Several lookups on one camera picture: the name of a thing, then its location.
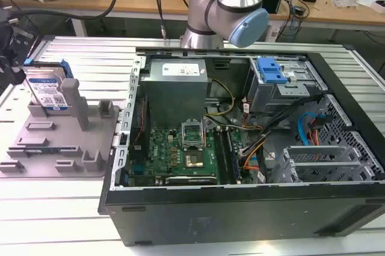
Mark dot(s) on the RAM slot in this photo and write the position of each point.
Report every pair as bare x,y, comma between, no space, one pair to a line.
233,154
222,154

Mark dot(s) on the silver expansion slot bracket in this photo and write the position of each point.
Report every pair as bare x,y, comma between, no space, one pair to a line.
325,165
316,150

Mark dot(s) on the hard disk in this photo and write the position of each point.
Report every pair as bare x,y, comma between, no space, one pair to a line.
45,89

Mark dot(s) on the green motherboard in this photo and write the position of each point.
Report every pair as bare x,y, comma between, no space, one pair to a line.
168,154

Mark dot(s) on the grey parts rack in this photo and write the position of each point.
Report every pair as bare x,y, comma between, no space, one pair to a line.
69,135

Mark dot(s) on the grey power supply unit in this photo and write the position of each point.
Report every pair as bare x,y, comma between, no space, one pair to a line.
173,90

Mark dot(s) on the RAM stick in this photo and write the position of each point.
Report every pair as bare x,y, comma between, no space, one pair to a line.
48,149

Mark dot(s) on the blue plastic bay latch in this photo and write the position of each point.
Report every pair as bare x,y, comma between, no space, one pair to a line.
272,71

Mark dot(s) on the CPU socket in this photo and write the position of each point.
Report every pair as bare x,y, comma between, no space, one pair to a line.
195,161

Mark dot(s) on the black open PC case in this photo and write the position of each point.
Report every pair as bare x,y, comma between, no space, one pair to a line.
240,214

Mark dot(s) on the grey metal disk bay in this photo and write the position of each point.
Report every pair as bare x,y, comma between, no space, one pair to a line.
267,93

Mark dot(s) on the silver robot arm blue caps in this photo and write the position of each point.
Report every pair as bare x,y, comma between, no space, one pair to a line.
210,6

